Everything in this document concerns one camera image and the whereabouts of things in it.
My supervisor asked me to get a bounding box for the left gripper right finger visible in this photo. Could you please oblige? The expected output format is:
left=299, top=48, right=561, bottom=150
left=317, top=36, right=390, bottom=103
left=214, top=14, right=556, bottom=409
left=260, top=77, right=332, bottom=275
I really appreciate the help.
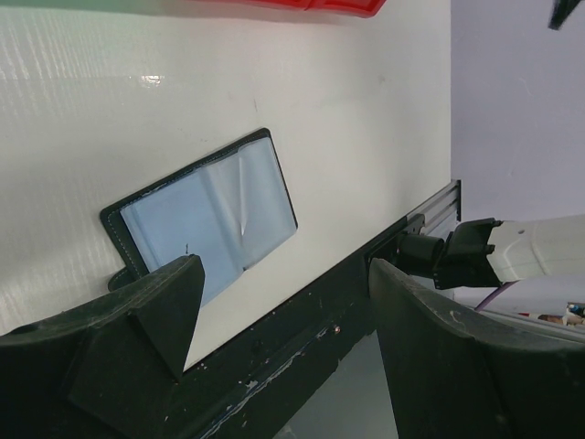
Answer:
left=368, top=259, right=584, bottom=438

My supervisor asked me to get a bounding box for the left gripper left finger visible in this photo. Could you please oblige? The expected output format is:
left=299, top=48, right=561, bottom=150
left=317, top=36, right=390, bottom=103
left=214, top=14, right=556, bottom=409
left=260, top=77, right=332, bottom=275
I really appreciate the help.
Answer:
left=1, top=255, right=205, bottom=438

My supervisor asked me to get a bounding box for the black leather card holder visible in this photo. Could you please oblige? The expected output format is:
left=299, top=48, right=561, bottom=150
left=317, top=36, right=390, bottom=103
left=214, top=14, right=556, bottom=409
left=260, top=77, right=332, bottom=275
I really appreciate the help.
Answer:
left=100, top=128, right=298, bottom=305

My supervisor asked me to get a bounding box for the red plastic bin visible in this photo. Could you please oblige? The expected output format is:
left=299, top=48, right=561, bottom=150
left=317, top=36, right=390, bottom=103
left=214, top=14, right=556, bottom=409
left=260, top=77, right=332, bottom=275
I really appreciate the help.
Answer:
left=307, top=0, right=386, bottom=18
left=200, top=0, right=313, bottom=10

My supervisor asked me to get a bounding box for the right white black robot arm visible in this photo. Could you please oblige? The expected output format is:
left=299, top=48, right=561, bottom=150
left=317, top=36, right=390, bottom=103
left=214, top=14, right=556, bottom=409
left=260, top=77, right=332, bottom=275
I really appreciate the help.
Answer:
left=394, top=215, right=584, bottom=290

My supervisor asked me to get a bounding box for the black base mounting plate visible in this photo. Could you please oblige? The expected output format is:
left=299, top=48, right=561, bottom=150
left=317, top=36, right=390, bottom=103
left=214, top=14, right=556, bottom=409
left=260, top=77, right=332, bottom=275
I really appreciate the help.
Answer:
left=162, top=214, right=423, bottom=438

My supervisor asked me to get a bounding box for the aluminium table frame rail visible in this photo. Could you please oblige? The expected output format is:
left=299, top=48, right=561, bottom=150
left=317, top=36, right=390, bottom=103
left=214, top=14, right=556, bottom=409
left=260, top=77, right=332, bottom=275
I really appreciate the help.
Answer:
left=403, top=179, right=462, bottom=237

